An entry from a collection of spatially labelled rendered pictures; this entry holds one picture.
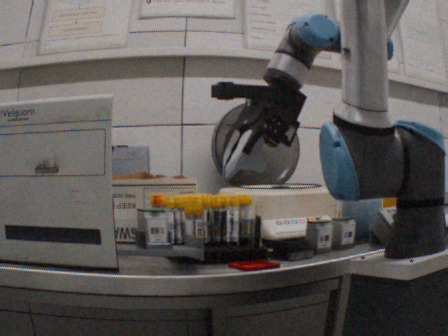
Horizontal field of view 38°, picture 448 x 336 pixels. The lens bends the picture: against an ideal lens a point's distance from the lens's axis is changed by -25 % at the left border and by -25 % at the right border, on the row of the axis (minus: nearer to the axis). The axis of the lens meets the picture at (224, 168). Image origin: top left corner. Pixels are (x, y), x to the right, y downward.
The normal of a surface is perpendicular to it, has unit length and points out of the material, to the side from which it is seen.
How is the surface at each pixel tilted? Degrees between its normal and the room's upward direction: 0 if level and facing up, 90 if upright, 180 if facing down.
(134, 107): 90
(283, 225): 25
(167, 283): 90
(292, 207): 90
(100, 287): 90
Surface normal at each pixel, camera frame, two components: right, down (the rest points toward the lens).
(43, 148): 0.45, 0.02
